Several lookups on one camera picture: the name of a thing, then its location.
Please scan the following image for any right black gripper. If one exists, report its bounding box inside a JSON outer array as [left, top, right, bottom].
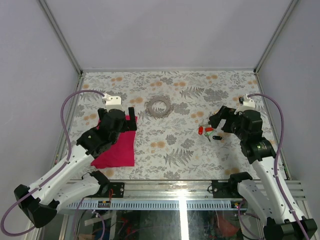
[[209, 105, 248, 141]]

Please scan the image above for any red tag key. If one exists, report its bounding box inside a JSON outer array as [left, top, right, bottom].
[[205, 127, 214, 132], [198, 126, 204, 135]]

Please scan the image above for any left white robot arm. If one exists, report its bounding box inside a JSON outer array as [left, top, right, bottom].
[[14, 107, 137, 228]]

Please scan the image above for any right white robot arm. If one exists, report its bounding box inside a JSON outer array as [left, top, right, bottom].
[[209, 106, 318, 240]]

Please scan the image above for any black tag key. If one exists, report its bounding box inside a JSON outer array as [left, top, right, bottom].
[[212, 135, 223, 141]]

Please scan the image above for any green tag key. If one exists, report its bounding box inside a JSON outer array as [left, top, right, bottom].
[[204, 132, 211, 142]]

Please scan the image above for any red cloth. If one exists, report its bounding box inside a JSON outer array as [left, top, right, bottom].
[[90, 131, 136, 169]]

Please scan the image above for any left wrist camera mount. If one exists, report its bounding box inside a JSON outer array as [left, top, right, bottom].
[[102, 93, 123, 111]]

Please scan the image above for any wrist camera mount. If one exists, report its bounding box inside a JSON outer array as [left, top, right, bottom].
[[237, 94, 256, 112], [102, 93, 123, 111]]

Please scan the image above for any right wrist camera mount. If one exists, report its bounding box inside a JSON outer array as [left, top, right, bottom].
[[237, 94, 256, 112]]

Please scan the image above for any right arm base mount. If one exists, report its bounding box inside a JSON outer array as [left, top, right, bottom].
[[207, 172, 253, 199]]

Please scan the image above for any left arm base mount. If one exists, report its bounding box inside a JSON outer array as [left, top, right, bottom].
[[81, 170, 125, 199]]

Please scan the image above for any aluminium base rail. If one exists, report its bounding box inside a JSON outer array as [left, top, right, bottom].
[[59, 179, 308, 211]]

